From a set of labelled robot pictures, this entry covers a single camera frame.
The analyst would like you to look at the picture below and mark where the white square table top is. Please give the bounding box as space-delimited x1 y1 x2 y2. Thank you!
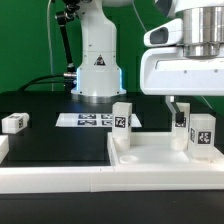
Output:
107 132 224 166

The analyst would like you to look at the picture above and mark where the white U-shaped fence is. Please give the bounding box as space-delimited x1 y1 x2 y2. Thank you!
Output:
0 134 224 195

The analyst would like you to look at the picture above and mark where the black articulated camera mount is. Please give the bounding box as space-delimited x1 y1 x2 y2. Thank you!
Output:
55 0 80 73

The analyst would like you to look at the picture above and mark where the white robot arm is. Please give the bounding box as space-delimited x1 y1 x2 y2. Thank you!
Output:
63 0 224 124

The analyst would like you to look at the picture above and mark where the grey thin cable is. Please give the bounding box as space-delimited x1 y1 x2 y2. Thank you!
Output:
45 0 56 93

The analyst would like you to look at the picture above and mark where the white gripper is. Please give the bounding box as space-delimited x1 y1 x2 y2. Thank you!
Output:
140 47 224 125

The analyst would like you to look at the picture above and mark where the white sheet with tags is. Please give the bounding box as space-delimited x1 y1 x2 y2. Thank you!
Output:
55 113 143 128

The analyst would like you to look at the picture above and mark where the black cable bundle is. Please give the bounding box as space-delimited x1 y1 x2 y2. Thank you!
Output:
18 73 78 93

